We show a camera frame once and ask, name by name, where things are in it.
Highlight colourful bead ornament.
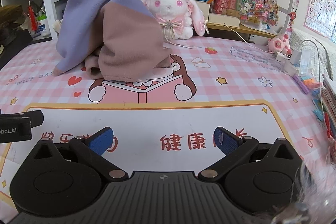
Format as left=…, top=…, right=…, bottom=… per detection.
left=240, top=0, right=280, bottom=28

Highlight white storage box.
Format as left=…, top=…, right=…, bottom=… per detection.
left=209, top=12, right=241, bottom=28

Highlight dark clothes pile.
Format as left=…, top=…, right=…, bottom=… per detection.
left=0, top=5, right=33, bottom=49

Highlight white plush bunny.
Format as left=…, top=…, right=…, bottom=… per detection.
left=138, top=0, right=209, bottom=39

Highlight purple and brown sweater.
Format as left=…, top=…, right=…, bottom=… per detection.
left=52, top=0, right=172, bottom=83

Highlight colourful clips and pens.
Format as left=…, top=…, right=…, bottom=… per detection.
left=292, top=74, right=324, bottom=95

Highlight white thin cable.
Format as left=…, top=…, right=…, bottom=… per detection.
left=224, top=24, right=277, bottom=54

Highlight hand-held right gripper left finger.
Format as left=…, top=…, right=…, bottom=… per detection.
left=33, top=127, right=129, bottom=183

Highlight grey cable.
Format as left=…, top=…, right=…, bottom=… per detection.
left=299, top=40, right=329, bottom=75

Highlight red tassel ornament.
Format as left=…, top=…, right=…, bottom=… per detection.
left=25, top=0, right=40, bottom=33

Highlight pink plush pig toy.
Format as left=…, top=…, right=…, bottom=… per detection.
left=267, top=33, right=292, bottom=55

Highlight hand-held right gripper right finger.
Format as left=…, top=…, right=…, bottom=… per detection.
left=197, top=127, right=301, bottom=183

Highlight pink checked printed desk mat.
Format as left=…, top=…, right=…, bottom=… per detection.
left=0, top=35, right=335, bottom=203

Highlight white bottle with blue label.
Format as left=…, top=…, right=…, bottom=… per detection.
left=37, top=14, right=52, bottom=37

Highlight stack of notebooks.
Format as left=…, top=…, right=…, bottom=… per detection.
left=320, top=74, right=336, bottom=141

